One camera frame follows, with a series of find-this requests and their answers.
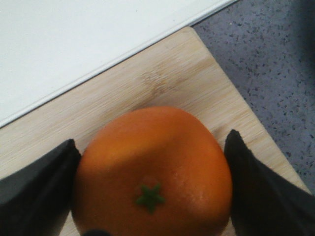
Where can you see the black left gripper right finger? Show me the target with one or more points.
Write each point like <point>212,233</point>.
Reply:
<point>263,202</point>

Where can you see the wooden cutting board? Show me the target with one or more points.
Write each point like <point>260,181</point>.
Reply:
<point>177,72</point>

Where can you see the cream serving tray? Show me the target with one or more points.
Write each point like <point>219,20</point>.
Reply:
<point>49,46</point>

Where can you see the orange fruit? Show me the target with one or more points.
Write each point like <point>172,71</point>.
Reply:
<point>153,172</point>

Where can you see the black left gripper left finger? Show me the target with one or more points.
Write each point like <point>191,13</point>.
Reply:
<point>35,200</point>

